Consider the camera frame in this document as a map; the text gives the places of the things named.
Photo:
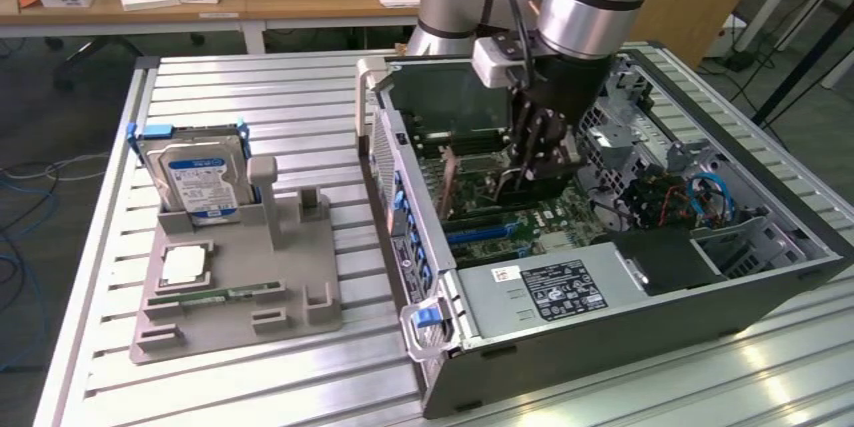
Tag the beige case latch bar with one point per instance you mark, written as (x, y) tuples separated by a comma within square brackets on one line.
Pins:
[(364, 97)]

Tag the perforated metal disk bay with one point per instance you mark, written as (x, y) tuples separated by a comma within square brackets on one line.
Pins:
[(621, 147)]

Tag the white paper label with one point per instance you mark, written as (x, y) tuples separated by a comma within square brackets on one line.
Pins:
[(217, 15)]

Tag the grey power supply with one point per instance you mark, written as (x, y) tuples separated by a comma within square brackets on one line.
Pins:
[(488, 297)]

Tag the blue disk carrier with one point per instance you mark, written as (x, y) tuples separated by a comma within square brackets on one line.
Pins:
[(158, 131)]

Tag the graphics card with metal bracket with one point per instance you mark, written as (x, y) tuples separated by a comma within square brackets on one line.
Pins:
[(534, 197)]

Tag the white pedestal cabinet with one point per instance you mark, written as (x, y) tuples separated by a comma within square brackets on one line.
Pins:
[(728, 37)]

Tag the hard disk with blue label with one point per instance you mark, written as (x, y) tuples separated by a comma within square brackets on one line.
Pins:
[(194, 187)]

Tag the silver CPU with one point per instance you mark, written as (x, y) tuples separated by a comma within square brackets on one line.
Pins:
[(182, 267)]

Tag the blue expansion slot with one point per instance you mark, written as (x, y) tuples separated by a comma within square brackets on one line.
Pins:
[(481, 235)]

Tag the blue case latch tab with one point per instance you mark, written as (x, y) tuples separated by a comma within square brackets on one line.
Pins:
[(428, 318)]

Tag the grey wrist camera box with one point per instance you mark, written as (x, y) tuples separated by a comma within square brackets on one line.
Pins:
[(494, 64)]

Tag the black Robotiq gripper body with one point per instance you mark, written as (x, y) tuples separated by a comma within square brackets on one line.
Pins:
[(568, 87)]

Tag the grey parts rack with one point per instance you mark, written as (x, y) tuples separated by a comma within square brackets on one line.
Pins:
[(234, 307)]

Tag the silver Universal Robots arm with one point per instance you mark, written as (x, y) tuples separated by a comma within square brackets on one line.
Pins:
[(588, 12)]

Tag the black stand pole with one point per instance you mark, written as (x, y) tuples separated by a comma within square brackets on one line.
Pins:
[(801, 81)]

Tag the black office chair base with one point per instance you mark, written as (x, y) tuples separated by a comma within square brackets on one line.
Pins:
[(81, 54)]

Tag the black open PC case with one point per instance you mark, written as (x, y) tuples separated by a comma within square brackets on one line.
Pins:
[(601, 362)]

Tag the green RAM stick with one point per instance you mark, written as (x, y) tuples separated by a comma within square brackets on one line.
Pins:
[(234, 293)]

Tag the green motherboard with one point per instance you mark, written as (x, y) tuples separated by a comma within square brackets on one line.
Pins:
[(554, 227)]

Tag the CPU socket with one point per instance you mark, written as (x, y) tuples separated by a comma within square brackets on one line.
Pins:
[(482, 163)]

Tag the wooden cabinet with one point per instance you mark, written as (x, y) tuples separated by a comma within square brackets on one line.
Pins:
[(708, 7)]

